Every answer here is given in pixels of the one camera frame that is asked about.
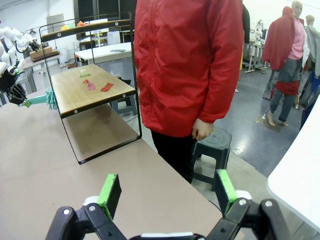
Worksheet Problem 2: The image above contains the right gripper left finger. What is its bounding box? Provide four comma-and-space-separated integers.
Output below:
44, 173, 132, 240

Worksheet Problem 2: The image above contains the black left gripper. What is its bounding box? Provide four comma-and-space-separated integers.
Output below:
0, 72, 32, 109

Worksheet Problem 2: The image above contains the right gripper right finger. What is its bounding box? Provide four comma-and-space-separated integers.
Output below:
204, 169, 293, 240

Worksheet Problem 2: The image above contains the teal chenille duster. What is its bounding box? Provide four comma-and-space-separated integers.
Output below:
24, 87, 58, 111

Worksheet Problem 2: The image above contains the person left forearm red sleeve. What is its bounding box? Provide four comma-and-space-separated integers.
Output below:
197, 44, 245, 125

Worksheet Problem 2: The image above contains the two-tier wooden metal shelf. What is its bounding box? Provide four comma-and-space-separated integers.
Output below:
39, 11, 143, 165

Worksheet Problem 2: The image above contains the person left hand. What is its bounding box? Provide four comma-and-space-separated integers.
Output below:
191, 117, 215, 142

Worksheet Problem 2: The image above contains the black plastic stool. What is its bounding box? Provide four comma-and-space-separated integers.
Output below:
191, 126, 233, 192

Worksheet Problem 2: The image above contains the white rounded-corner table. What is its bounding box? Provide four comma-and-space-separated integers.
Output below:
267, 89, 320, 233

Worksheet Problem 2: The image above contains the grey plastic stool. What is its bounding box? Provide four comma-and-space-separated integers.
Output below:
111, 96, 138, 118

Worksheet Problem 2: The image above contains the white rectangular table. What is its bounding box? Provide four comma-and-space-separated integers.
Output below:
74, 41, 133, 66

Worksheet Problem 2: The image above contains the person in red jacket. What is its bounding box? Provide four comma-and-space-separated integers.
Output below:
133, 0, 245, 185

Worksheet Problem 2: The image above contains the mannequin in red garment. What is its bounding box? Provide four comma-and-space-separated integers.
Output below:
261, 0, 311, 127

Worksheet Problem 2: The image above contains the mannequin in grey hoodie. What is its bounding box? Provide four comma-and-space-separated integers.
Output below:
298, 14, 320, 108

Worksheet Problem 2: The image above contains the mannequin base plate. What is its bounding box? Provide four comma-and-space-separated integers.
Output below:
254, 113, 282, 133

